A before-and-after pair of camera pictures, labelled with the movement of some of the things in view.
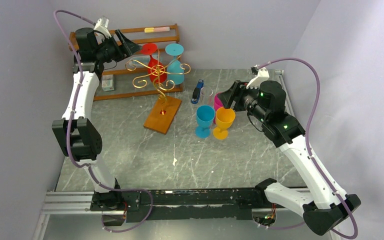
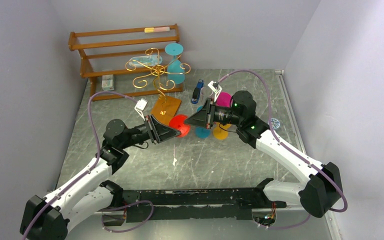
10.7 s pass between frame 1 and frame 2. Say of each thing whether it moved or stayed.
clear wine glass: stayed
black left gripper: moved
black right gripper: moved
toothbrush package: stayed
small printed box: stayed
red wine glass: moved
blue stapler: stayed
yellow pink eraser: stayed
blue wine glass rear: stayed
